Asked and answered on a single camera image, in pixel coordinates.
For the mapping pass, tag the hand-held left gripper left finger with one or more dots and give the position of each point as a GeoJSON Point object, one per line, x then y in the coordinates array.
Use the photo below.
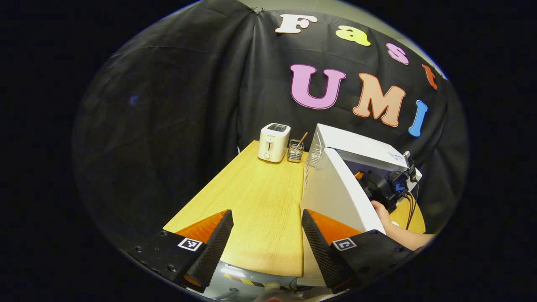
{"type": "Point", "coordinates": [216, 251]}

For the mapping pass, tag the white microwave oven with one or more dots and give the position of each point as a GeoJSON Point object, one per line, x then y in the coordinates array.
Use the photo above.
{"type": "Point", "coordinates": [335, 188]}

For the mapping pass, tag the black backdrop cloth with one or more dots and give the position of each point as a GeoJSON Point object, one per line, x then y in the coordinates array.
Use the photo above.
{"type": "Point", "coordinates": [168, 105]}

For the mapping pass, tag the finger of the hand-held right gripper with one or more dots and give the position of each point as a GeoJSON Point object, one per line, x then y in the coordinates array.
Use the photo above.
{"type": "Point", "coordinates": [359, 175]}

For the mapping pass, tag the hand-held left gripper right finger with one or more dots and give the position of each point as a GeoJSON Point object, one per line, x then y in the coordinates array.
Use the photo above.
{"type": "Point", "coordinates": [321, 251]}

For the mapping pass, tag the brown wooden stick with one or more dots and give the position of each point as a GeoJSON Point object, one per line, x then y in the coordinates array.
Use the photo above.
{"type": "Point", "coordinates": [303, 138]}

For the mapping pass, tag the white toaster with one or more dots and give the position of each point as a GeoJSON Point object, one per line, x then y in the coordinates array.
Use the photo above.
{"type": "Point", "coordinates": [272, 144]}

